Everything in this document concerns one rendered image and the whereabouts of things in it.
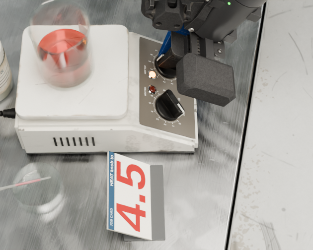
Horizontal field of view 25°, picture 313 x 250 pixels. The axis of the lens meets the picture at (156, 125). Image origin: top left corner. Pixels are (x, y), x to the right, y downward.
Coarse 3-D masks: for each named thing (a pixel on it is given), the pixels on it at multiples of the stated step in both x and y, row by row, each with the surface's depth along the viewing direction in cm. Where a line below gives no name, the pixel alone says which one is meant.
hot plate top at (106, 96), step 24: (24, 48) 77; (96, 48) 77; (120, 48) 77; (24, 72) 76; (96, 72) 76; (120, 72) 76; (24, 96) 74; (48, 96) 74; (72, 96) 74; (96, 96) 74; (120, 96) 74
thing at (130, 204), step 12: (120, 168) 76; (132, 168) 77; (144, 168) 79; (120, 180) 76; (132, 180) 77; (144, 180) 78; (120, 192) 75; (132, 192) 76; (144, 192) 77; (120, 204) 74; (132, 204) 75; (144, 204) 76; (120, 216) 74; (132, 216) 75; (144, 216) 76; (120, 228) 73; (132, 228) 74; (144, 228) 75
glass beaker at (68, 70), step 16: (48, 0) 70; (64, 0) 70; (32, 16) 70; (48, 16) 72; (64, 16) 72; (80, 16) 71; (32, 32) 70; (48, 32) 74; (80, 48) 69; (48, 64) 70; (64, 64) 70; (80, 64) 71; (48, 80) 73; (64, 80) 72; (80, 80) 73
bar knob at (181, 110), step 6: (168, 90) 77; (162, 96) 77; (168, 96) 77; (174, 96) 77; (156, 102) 77; (162, 102) 78; (168, 102) 77; (174, 102) 76; (156, 108) 77; (162, 108) 77; (168, 108) 77; (174, 108) 77; (180, 108) 76; (162, 114) 77; (168, 114) 77; (174, 114) 77; (180, 114) 77; (168, 120) 77; (174, 120) 78
